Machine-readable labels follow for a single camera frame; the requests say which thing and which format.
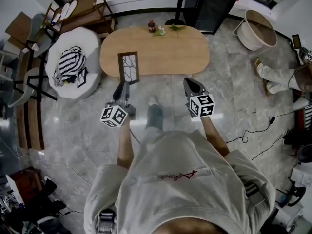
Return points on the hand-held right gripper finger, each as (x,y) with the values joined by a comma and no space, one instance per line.
(198,86)
(188,88)

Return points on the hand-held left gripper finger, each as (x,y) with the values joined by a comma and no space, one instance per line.
(119,91)
(126,91)

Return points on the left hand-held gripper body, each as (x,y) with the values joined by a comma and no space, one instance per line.
(114,116)

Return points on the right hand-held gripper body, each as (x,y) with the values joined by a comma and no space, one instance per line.
(202,106)

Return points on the dark brown picture frame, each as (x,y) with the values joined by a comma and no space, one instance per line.
(128,67)

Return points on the person's right forearm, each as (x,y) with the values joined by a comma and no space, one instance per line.
(215,138)

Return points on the person's left forearm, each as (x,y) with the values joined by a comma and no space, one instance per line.
(125,145)

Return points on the person's white shoe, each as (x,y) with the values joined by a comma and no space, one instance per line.
(153,100)

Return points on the oval wooden table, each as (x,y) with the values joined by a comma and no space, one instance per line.
(170,55)

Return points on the person's leg in grey trousers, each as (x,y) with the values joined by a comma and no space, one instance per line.
(154,117)

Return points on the white round armchair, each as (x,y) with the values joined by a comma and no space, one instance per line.
(92,57)

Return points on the black white striped cushion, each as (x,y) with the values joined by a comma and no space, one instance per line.
(70,61)

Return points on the green leaf sprig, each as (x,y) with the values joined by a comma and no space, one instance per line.
(176,28)

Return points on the white flower bunch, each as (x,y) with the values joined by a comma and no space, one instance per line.
(161,30)

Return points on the black stand with round base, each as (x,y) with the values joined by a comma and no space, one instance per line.
(176,21)

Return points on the dark red bottle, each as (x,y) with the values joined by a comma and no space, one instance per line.
(151,26)

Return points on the black framed glass cabinet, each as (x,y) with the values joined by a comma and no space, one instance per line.
(212,8)

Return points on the person's light grey shirt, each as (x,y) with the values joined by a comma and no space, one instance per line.
(180,184)

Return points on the wooden shelf rack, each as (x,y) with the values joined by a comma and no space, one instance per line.
(83,16)

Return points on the wooden slatted bench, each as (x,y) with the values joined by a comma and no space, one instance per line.
(29,121)

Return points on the grey plastic chair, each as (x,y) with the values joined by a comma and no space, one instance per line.
(40,30)
(26,86)

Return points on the white slipper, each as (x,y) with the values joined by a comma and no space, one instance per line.
(72,7)
(65,10)

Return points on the grey waist-worn device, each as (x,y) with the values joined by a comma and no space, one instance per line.
(106,220)

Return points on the cardboard box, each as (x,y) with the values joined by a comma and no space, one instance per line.
(18,27)

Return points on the black swivel chair base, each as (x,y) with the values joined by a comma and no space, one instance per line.
(292,194)

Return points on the small black picture frame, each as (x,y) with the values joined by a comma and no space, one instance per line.
(82,77)

